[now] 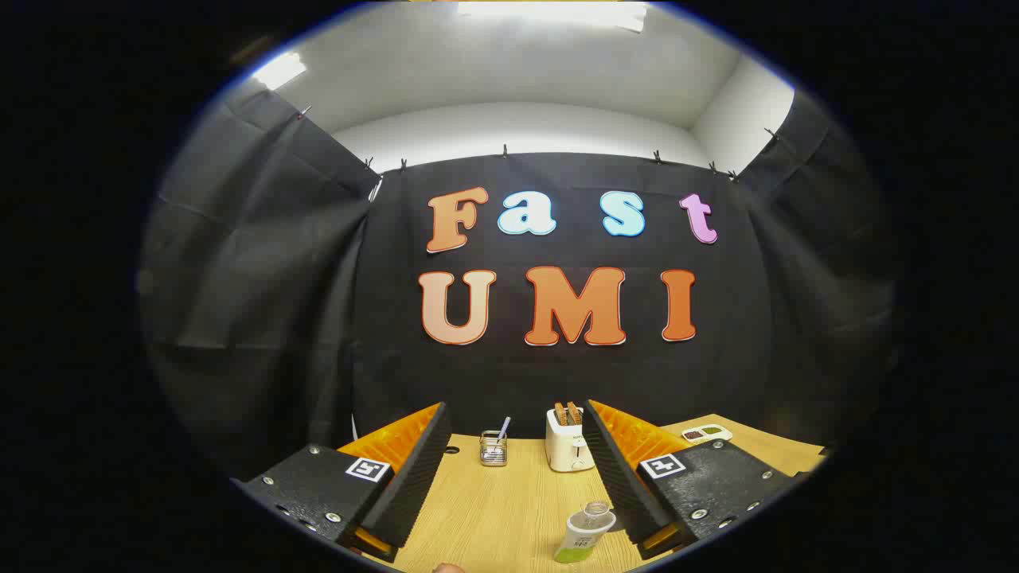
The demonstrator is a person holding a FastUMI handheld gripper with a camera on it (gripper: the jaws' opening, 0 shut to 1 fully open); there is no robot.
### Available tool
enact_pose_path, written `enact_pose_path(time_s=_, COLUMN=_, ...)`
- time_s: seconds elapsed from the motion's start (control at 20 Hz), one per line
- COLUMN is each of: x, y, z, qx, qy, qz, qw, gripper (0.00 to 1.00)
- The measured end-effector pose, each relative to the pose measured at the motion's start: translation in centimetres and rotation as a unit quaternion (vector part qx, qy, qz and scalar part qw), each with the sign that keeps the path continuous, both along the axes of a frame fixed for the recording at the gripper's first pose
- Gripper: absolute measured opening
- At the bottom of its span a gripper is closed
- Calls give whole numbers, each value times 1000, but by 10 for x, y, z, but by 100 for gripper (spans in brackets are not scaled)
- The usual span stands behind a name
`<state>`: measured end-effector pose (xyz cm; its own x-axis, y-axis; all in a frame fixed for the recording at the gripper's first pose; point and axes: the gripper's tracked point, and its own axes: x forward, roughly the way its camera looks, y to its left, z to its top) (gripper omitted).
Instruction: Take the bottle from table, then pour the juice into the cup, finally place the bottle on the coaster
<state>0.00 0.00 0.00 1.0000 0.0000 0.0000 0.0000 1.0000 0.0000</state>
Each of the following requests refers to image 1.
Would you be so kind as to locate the toast slice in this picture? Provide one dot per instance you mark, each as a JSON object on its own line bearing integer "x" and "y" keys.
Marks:
{"x": 573, "y": 413}
{"x": 560, "y": 415}

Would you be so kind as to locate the white divided dish with grains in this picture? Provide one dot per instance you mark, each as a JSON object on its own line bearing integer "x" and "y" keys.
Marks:
{"x": 707, "y": 434}

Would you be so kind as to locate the wooden table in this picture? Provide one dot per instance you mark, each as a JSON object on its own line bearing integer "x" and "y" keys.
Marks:
{"x": 493, "y": 509}

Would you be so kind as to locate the ceiling light panel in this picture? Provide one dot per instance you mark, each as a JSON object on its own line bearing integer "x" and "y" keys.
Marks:
{"x": 279, "y": 70}

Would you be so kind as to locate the clear juice bottle white label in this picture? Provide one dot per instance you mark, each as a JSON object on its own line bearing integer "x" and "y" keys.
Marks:
{"x": 585, "y": 535}

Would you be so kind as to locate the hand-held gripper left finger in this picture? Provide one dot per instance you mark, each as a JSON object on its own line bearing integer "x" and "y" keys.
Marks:
{"x": 414, "y": 477}

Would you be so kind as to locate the white toaster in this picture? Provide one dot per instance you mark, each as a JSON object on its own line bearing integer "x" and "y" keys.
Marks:
{"x": 567, "y": 450}

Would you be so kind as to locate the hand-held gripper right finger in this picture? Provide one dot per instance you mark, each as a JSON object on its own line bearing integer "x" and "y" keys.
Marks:
{"x": 625, "y": 485}

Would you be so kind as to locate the black backdrop cloth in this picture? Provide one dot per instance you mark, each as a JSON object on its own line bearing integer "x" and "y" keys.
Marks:
{"x": 557, "y": 374}

